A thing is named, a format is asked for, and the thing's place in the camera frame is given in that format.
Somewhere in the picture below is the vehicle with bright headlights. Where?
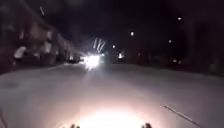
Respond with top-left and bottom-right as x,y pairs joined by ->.
80,54 -> 105,69

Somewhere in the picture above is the grey asphalt road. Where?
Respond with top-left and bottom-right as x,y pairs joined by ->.
0,62 -> 224,128

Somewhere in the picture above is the robot's own part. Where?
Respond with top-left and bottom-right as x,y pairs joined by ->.
69,123 -> 81,128
141,122 -> 153,128

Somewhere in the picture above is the row of buildings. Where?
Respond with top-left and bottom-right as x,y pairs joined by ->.
0,0 -> 84,75

